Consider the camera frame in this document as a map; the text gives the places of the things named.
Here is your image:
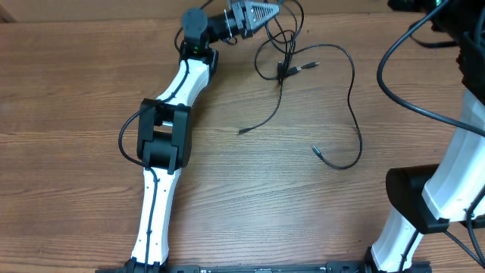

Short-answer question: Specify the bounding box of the black USB cable long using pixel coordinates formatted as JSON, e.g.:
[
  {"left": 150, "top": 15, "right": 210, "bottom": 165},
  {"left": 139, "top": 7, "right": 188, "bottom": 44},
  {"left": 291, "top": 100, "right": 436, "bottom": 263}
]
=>
[{"left": 264, "top": 0, "right": 364, "bottom": 171}]

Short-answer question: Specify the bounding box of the black USB cable short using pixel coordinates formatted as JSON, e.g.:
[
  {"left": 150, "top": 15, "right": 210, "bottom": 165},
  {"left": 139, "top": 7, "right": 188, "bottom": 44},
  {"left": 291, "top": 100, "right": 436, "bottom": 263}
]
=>
[{"left": 238, "top": 0, "right": 320, "bottom": 135}]

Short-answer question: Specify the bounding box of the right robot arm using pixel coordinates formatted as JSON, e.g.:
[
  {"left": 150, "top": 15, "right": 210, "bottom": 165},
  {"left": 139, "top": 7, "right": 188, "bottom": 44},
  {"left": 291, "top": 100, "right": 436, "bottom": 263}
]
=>
[{"left": 361, "top": 0, "right": 484, "bottom": 272}]

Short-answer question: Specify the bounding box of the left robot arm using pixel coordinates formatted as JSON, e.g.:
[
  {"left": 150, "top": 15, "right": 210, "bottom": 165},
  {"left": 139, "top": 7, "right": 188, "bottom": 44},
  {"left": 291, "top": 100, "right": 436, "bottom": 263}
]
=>
[{"left": 120, "top": 1, "right": 280, "bottom": 272}]

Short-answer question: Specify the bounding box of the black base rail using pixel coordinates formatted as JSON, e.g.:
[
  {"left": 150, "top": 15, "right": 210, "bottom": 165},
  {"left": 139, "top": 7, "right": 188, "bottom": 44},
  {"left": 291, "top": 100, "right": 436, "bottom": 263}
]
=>
[{"left": 167, "top": 262, "right": 372, "bottom": 273}]

